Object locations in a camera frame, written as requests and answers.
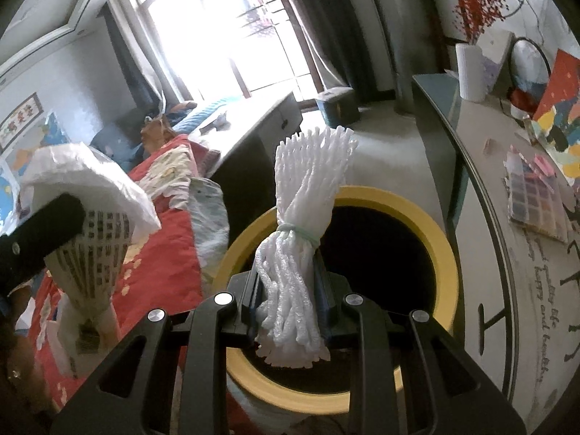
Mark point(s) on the white ribbed vase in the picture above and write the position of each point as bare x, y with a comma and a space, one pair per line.
471, 75

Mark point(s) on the window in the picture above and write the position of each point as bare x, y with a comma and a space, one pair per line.
217, 22

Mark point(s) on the pale blue cloth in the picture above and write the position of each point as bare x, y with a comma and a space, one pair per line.
208, 222

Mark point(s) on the grey standing air conditioner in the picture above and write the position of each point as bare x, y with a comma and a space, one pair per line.
412, 31

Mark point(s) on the white printed plastic bag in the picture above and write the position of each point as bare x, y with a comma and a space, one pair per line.
90, 181

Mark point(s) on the yellow rimmed trash bin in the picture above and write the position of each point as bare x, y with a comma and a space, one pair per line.
435, 244

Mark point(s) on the dark grey curtain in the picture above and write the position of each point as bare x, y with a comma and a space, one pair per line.
335, 18
131, 63

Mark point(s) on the red item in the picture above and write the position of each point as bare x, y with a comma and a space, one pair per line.
523, 99

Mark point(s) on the framed wall picture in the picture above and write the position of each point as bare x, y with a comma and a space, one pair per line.
20, 120

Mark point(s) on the white card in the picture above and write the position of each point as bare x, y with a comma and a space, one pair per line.
498, 61

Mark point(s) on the colourful painted canvas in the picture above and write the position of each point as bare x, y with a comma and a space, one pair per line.
559, 113

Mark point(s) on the orange plush toy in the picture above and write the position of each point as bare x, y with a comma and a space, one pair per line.
156, 133

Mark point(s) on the small white object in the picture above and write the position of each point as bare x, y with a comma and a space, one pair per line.
215, 122

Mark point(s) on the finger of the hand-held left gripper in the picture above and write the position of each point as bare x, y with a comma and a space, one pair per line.
40, 235

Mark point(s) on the red floral quilt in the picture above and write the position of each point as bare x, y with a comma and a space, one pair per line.
172, 244

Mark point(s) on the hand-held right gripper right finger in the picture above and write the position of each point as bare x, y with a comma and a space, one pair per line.
327, 308

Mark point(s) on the teal storage box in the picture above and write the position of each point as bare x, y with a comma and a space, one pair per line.
337, 106

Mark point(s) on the blue pillow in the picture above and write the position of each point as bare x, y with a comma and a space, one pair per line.
204, 115

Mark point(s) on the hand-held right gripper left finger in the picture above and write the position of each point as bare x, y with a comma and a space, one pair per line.
240, 297

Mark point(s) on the red berry branches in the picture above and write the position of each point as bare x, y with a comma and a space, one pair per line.
480, 7

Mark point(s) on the grey low cabinet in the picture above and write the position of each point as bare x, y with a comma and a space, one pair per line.
253, 127

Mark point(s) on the person's left hand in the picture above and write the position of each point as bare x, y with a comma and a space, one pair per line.
18, 362

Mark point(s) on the white foam net sleeve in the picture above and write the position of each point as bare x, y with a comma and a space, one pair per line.
299, 199

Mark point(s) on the dark grey long cabinet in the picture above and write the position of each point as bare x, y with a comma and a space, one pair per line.
485, 199

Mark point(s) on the round black framed mirror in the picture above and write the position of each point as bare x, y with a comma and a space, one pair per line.
530, 68

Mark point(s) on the wall map poster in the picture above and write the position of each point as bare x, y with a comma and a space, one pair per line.
27, 163

